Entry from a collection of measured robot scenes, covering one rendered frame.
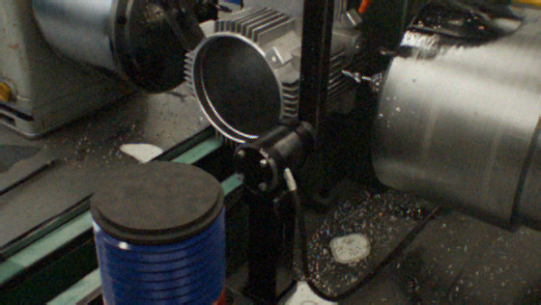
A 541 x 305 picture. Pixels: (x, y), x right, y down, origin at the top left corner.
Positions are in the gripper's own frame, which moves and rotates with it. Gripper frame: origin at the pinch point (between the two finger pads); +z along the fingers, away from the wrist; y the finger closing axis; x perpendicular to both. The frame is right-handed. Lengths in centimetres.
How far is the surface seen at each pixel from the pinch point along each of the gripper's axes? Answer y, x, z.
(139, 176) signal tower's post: -34, 29, -30
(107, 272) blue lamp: -35, 34, -29
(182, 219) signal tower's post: -38, 31, -31
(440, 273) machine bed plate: -35.6, 6.1, 31.5
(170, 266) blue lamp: -38, 32, -30
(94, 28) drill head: 18.7, 2.0, 4.8
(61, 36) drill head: 27.0, 3.5, 7.6
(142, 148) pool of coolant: 20.1, 7.1, 30.7
